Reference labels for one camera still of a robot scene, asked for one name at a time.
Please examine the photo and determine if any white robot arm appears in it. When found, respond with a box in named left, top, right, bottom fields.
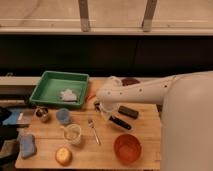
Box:
left=97, top=71, right=213, bottom=171

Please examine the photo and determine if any black brush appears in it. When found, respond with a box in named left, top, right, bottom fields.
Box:
left=94, top=101, right=133, bottom=131

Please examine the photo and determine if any black rectangular block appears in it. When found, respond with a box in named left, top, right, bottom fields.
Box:
left=118, top=106, right=139, bottom=119

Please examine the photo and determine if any metal fork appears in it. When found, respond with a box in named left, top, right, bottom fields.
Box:
left=88, top=119, right=101, bottom=145

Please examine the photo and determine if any wooden cutting board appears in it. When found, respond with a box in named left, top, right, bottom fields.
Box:
left=14, top=78, right=162, bottom=171

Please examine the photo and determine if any dark red round object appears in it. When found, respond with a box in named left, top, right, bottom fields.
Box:
left=122, top=78, right=140, bottom=86

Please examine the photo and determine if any clear glass measuring cup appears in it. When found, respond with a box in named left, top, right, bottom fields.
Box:
left=61, top=124, right=82, bottom=146

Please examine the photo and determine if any orange plastic bowl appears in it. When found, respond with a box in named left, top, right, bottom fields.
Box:
left=113, top=134, right=142, bottom=165

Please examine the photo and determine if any white crumpled cloth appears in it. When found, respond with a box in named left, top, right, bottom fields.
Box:
left=60, top=89, right=77, bottom=101

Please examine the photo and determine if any blue plastic cup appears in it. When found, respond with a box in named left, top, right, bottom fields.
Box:
left=56, top=108, right=71, bottom=125

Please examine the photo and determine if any green plastic tray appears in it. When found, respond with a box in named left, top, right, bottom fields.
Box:
left=30, top=71, right=89, bottom=108

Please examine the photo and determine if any yellow round bread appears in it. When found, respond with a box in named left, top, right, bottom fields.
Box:
left=55, top=147, right=72, bottom=166

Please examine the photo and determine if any blue sponge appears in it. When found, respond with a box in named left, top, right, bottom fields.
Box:
left=19, top=134, right=37, bottom=159

